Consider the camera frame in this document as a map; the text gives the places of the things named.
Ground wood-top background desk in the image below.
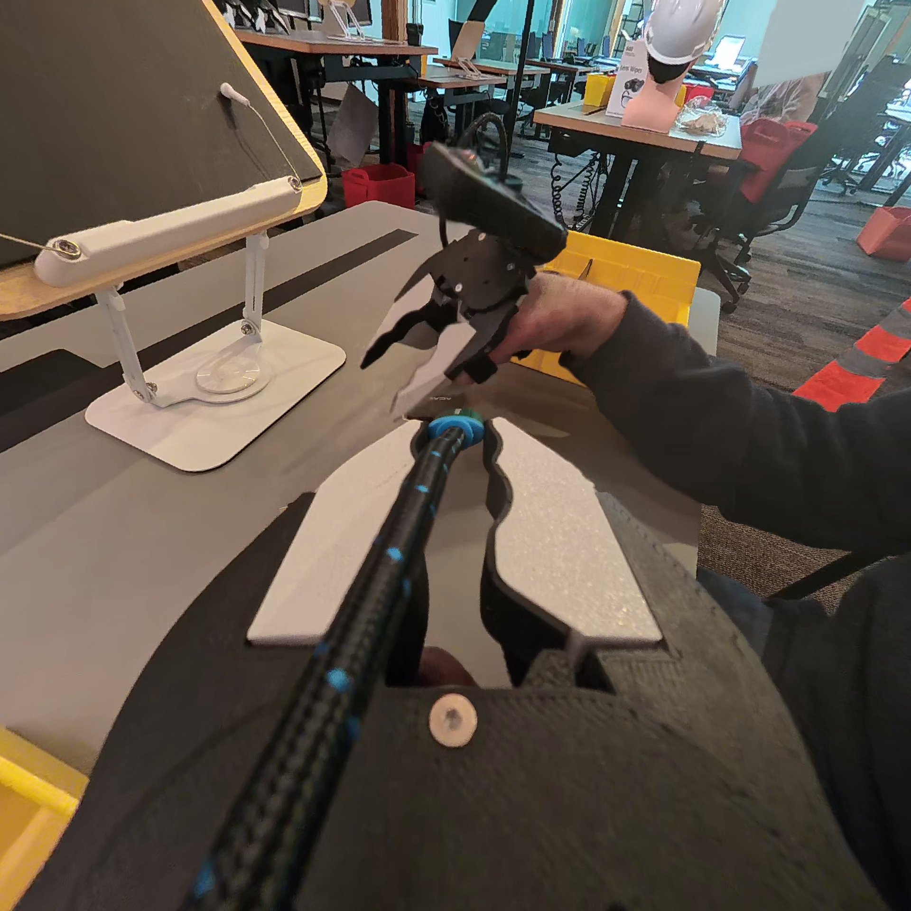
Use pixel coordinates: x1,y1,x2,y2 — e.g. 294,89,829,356
534,100,744,237
235,28,438,172

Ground yellow plastic bin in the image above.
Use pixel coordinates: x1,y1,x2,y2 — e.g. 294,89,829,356
0,726,90,911
509,231,703,389

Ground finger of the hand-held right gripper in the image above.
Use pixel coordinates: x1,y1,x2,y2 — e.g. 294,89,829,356
390,316,485,422
361,285,444,370

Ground black office chair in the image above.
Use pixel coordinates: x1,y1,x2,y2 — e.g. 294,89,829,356
683,160,827,314

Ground wooden book stand white base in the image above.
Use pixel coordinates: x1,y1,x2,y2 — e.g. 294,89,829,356
0,0,347,473

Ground person's right forearm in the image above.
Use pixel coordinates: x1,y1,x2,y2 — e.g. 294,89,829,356
566,290,911,556

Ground person's dark hoodie torso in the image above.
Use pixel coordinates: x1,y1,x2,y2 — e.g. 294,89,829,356
754,555,911,911

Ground red bag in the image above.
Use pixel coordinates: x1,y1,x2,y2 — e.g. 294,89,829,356
740,117,819,204

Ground braided HDMI cable green plugs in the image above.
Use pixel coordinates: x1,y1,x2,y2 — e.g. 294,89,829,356
181,409,486,911
455,112,515,179

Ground red floor bin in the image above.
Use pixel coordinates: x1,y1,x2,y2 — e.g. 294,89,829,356
856,206,911,262
342,164,416,211

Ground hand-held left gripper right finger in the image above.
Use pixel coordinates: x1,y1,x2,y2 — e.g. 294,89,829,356
480,417,664,687

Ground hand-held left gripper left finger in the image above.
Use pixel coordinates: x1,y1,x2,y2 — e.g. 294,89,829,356
246,420,432,688

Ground white helmet on mannequin head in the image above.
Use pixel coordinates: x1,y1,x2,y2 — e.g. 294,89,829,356
621,0,727,132

